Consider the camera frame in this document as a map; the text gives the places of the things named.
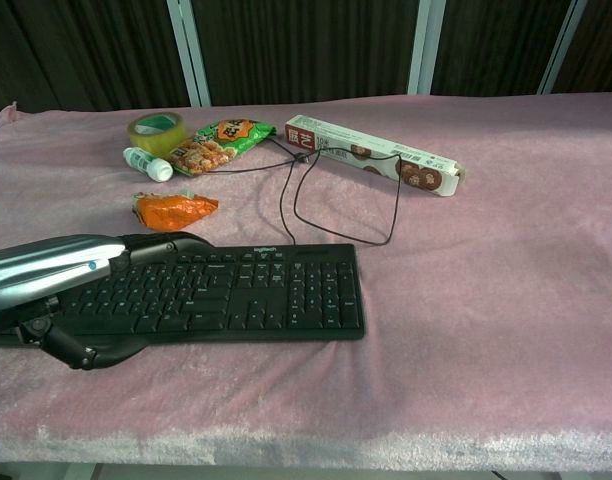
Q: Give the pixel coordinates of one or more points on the clear packing tape roll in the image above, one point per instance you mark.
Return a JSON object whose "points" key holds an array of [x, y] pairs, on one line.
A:
{"points": [[157, 131]]}

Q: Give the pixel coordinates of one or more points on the black computer keyboard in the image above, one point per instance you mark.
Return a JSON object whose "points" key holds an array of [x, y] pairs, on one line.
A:
{"points": [[226, 295]]}

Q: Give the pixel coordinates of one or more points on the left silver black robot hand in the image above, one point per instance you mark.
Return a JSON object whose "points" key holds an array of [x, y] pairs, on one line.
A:
{"points": [[41, 267]]}

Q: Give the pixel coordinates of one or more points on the dark pleated curtain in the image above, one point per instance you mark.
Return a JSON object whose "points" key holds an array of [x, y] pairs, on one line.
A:
{"points": [[86, 50]]}

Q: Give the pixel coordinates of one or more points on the white frame post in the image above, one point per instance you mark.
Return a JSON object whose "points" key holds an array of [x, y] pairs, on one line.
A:
{"points": [[426, 47], [561, 47], [188, 52]]}

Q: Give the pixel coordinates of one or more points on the orange snack packet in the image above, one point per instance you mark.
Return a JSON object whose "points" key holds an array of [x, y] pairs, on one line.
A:
{"points": [[173, 210]]}

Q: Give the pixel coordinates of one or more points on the small white bottle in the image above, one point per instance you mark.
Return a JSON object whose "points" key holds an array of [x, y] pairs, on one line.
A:
{"points": [[147, 164]]}

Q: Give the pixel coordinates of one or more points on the long white baking paper box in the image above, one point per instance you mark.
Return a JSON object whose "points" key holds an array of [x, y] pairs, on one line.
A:
{"points": [[371, 152]]}

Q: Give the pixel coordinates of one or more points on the green snack bag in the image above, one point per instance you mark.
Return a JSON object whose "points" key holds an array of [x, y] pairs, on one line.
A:
{"points": [[216, 146]]}

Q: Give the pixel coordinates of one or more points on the pink fluffy table cloth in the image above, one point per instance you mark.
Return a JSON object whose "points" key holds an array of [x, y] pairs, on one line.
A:
{"points": [[436, 300]]}

